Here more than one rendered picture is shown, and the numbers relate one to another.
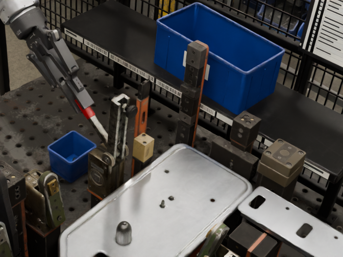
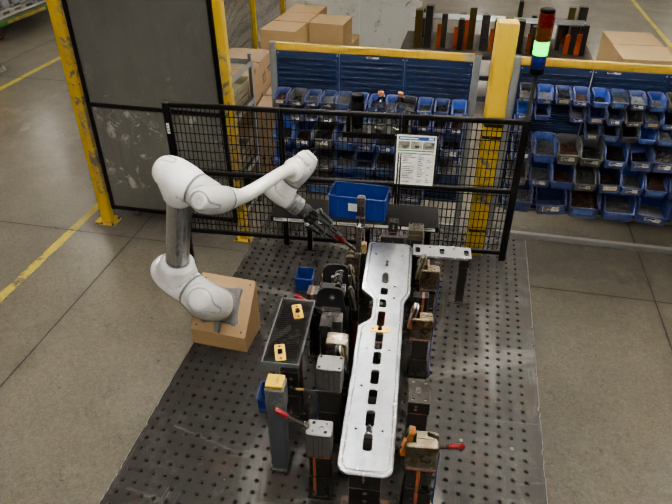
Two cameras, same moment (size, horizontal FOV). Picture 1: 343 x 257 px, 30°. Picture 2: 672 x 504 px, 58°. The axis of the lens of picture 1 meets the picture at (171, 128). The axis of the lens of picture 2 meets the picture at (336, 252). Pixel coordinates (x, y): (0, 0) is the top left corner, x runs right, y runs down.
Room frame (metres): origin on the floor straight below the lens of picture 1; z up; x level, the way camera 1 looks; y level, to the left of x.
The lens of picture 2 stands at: (-1.08, 1.28, 2.72)
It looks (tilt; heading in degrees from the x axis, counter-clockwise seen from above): 35 degrees down; 334
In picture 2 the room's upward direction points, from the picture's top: straight up
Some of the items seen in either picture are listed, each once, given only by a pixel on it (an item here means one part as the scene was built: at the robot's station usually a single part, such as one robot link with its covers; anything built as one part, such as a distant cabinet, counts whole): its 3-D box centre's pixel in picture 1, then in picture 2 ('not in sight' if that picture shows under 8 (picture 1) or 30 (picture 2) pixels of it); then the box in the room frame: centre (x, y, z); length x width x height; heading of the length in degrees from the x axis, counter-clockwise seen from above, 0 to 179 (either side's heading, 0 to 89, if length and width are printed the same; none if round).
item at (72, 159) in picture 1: (72, 157); (304, 279); (1.33, 0.27, 0.74); 0.11 x 0.10 x 0.09; 146
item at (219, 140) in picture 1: (226, 193); (391, 259); (1.16, -0.16, 0.85); 0.12 x 0.03 x 0.30; 56
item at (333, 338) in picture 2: not in sight; (338, 372); (0.51, 0.48, 0.89); 0.13 x 0.11 x 0.38; 56
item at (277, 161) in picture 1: (269, 206); (413, 255); (1.10, -0.26, 0.88); 0.08 x 0.08 x 0.36; 56
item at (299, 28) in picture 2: not in sight; (314, 65); (5.27, -1.59, 0.52); 1.20 x 0.80 x 1.05; 139
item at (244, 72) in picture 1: (216, 56); (358, 201); (1.41, -0.09, 1.10); 0.30 x 0.17 x 0.13; 51
